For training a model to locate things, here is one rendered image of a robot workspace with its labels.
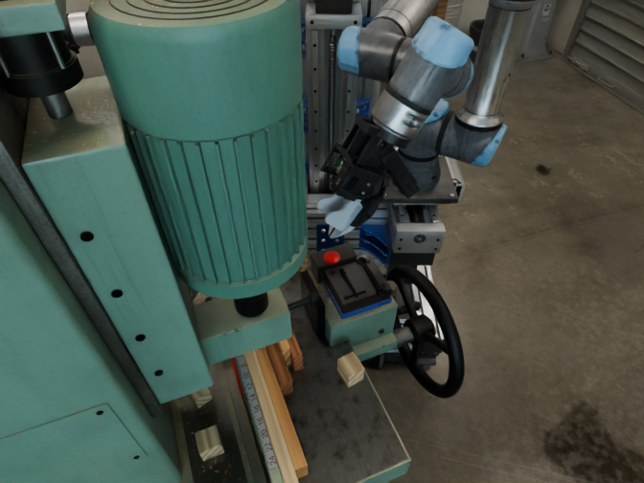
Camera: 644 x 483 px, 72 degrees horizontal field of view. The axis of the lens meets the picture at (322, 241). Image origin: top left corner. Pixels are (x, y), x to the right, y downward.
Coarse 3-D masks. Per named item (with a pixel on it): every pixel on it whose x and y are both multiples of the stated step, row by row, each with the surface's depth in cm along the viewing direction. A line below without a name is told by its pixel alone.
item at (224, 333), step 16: (208, 304) 68; (224, 304) 68; (272, 304) 68; (208, 320) 66; (224, 320) 66; (240, 320) 66; (256, 320) 66; (272, 320) 67; (288, 320) 68; (208, 336) 64; (224, 336) 65; (240, 336) 66; (256, 336) 68; (272, 336) 69; (288, 336) 71; (208, 352) 66; (224, 352) 67; (240, 352) 69
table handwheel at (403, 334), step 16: (400, 272) 93; (416, 272) 89; (400, 288) 97; (432, 288) 85; (432, 304) 84; (416, 320) 94; (448, 320) 82; (400, 336) 92; (416, 336) 92; (432, 336) 90; (448, 336) 82; (400, 352) 106; (416, 352) 100; (448, 352) 82; (416, 368) 102; (464, 368) 83; (432, 384) 95; (448, 384) 86
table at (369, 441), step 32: (288, 288) 92; (320, 352) 81; (384, 352) 88; (320, 384) 77; (320, 416) 73; (352, 416) 73; (384, 416) 73; (320, 448) 69; (352, 448) 69; (384, 448) 69; (320, 480) 66; (352, 480) 66; (384, 480) 70
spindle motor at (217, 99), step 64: (128, 0) 35; (192, 0) 35; (256, 0) 35; (128, 64) 34; (192, 64) 33; (256, 64) 35; (128, 128) 40; (192, 128) 36; (256, 128) 38; (192, 192) 41; (256, 192) 43; (192, 256) 49; (256, 256) 49
